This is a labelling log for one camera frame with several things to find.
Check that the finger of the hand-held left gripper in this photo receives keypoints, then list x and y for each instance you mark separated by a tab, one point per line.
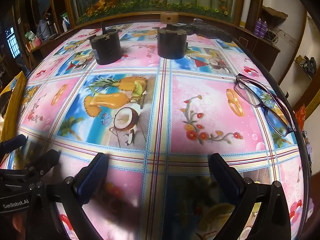
43	158
13	142

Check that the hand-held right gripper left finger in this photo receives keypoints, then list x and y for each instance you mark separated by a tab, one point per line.
93	176

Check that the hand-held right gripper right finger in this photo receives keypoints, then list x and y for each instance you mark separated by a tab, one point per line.
225	178

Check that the yellow cardboard box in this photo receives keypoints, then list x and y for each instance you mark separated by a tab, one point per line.
11	92

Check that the purple framed glasses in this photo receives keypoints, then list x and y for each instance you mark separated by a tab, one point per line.
278	120

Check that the orange plastic bag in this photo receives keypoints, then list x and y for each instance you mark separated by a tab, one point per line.
300	115

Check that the pink box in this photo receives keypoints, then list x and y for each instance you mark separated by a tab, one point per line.
35	43

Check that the barred window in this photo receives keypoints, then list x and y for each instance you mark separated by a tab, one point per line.
12	41

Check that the fruit and flower printed tablecloth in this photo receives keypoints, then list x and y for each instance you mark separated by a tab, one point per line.
155	92

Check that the green packet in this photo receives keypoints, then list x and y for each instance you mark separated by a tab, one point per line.
30	33

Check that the grey thermos jug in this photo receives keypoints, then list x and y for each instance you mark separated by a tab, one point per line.
44	28

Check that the black round container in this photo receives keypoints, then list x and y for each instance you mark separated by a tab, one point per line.
172	43
106	48

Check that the white spray bottle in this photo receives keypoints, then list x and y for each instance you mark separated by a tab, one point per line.
65	23

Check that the tan wooden cap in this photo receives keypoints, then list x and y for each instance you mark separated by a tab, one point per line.
168	18

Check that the white rolled poster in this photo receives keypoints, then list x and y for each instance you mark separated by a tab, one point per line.
246	2

